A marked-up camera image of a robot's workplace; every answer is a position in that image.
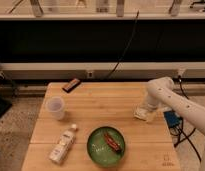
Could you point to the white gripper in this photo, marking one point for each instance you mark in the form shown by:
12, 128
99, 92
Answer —
151, 103

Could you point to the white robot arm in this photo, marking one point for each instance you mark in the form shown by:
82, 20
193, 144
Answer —
161, 91

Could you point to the translucent white ceramic cup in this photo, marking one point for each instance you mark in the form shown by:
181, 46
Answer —
56, 107

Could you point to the blue power box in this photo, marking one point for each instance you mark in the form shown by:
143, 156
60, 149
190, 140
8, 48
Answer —
171, 119

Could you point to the brown snack bar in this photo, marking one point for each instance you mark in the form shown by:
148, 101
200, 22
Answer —
110, 141

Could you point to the wooden table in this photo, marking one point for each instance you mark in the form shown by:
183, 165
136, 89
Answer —
94, 107

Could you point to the green bowl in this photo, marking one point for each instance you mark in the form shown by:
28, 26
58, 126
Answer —
100, 152

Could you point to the dark rectangular bar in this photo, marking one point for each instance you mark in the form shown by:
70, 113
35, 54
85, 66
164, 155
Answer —
71, 85

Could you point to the white plastic bottle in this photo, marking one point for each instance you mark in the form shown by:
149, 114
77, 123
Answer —
65, 142

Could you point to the wall outlet plate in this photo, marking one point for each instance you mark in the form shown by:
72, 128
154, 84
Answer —
90, 74

